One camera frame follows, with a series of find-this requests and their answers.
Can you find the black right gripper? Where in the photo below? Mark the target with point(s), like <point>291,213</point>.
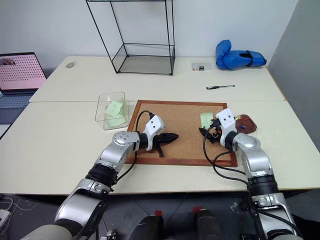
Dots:
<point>216,130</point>

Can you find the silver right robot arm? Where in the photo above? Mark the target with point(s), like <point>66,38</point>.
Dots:
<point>255,155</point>

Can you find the blue pushpin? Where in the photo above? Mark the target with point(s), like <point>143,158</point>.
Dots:
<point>242,128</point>

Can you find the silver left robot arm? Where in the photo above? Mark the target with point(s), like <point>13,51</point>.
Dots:
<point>110,152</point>

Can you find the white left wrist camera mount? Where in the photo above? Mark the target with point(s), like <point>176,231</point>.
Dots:
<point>155,125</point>

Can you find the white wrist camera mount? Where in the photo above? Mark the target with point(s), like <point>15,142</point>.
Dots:
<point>155,125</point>
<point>227,120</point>

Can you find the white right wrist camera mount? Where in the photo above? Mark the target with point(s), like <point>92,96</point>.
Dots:
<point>227,120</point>

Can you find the red pushpin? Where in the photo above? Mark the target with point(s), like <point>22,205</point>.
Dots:
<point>246,118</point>

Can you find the wood-framed cork board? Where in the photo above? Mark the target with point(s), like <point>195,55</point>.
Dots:
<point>185,120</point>

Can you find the white power strip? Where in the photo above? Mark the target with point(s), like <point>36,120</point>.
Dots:
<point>3,218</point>

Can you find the blue boxing glove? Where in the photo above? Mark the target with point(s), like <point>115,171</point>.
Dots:
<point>235,58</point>

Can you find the grey partition panel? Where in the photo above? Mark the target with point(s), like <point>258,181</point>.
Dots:
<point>300,75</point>

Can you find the black pen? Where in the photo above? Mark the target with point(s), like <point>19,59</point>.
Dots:
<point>220,87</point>

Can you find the dark rounded shape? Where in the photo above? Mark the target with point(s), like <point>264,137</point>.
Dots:
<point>150,227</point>
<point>207,225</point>

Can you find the green sticky note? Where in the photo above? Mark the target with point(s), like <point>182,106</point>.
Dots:
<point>116,122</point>
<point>206,119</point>
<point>114,108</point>

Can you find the small grey oval object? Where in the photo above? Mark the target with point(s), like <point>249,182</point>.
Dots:
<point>70,65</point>

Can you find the brown tray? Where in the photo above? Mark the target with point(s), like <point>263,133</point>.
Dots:
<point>250,126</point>

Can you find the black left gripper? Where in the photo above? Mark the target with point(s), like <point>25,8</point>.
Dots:
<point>160,140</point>

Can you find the clear plastic box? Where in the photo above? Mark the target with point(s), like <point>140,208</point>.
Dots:
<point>105,117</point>

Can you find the laptop with pink screen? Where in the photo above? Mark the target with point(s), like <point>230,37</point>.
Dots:
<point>20,72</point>

